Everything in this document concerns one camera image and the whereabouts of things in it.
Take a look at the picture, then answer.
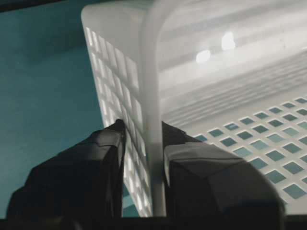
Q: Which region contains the white plastic lattice basket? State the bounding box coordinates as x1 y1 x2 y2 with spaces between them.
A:
81 0 307 217

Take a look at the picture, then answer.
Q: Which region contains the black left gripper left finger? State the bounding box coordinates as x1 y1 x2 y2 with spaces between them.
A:
6 119 125 219

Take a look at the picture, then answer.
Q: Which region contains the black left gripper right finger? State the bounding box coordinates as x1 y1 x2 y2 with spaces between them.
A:
162 123 285 218

